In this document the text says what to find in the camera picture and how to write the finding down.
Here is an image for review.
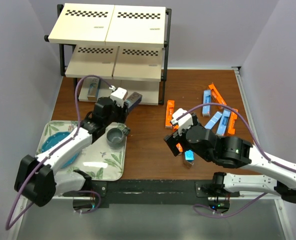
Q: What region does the silver blue toothpaste box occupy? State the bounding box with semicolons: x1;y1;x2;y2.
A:
124;92;143;113
87;77;101;102

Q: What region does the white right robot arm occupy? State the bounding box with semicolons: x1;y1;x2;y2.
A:
164;108;296;204

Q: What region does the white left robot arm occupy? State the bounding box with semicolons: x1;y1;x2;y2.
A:
14;97;133;207

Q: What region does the light blue toothpaste box tilted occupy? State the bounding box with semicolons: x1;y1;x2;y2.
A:
204;111;223;130

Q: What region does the metallic blue toothpaste box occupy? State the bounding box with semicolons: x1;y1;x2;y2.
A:
183;150;195;168

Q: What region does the orange toothpaste box centre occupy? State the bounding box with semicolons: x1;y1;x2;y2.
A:
172;125;183;155

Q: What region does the orange toothpaste box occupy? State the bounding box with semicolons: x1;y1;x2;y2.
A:
226;111;238;136
165;100;175;129
172;125;183;155
208;83;227;106

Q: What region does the blue toothpaste box right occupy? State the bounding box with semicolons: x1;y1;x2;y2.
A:
216;109;231;136

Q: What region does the grey ceramic mug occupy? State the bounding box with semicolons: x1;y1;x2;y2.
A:
106;125;131;150

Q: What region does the orange toothpaste box right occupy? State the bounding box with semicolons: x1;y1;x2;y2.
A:
226;111;238;136

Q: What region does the blue toothpaste box upper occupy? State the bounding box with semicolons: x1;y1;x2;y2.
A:
202;89;212;117

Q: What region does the orange toothpaste box upper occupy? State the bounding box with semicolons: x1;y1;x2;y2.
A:
208;83;227;106

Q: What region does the leaf-patterned white tray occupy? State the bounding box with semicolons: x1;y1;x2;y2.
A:
36;120;126;181

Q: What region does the orange toothpaste box left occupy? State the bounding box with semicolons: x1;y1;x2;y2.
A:
165;100;175;129

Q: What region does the teal dotted plate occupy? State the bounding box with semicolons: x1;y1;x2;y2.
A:
40;131;80;169

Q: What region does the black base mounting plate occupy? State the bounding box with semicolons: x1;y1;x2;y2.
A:
62;178;240;209

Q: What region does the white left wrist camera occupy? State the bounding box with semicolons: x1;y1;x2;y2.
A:
110;87;128;107

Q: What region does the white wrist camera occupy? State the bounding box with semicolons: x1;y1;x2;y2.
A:
170;108;193;136
110;87;128;107

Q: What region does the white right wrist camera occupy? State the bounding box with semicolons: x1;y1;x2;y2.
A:
170;108;193;136

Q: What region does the black frame three-tier shelf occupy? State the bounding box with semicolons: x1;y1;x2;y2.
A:
44;3;172;105

